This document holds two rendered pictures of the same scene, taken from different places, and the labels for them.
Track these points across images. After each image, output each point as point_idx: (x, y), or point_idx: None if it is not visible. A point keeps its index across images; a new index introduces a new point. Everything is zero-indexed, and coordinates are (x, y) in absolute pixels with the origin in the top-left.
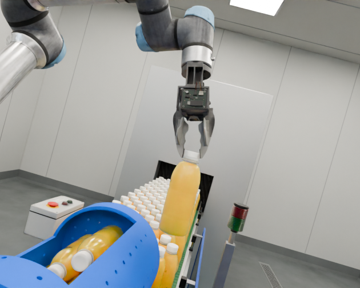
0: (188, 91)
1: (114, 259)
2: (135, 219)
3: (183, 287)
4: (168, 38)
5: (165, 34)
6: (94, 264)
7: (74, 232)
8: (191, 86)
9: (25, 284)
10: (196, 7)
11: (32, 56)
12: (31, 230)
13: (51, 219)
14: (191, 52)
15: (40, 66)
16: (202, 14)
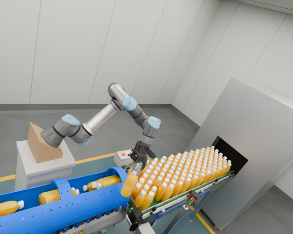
0: (133, 152)
1: (95, 193)
2: (123, 180)
3: (152, 211)
4: (140, 126)
5: (139, 124)
6: (85, 193)
7: (114, 172)
8: (134, 151)
9: (63, 191)
10: (149, 118)
11: (114, 109)
12: (115, 159)
13: (119, 160)
14: (141, 136)
15: (118, 111)
16: (150, 122)
